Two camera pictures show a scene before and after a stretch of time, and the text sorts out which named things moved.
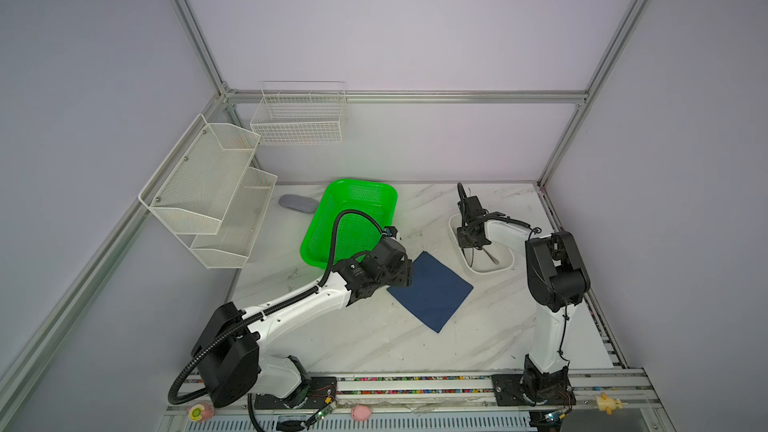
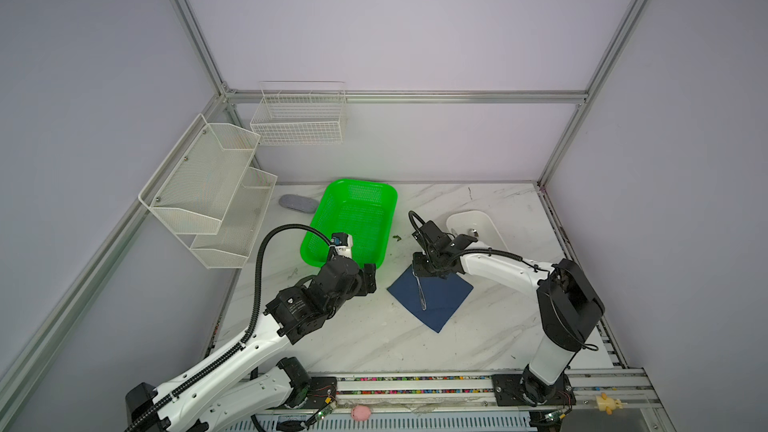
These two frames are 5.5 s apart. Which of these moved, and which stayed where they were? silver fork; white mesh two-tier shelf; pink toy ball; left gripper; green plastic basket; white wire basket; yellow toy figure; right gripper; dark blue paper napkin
Moved: silver fork; left gripper; right gripper
Stayed: dark blue paper napkin; green plastic basket; pink toy ball; white wire basket; white mesh two-tier shelf; yellow toy figure
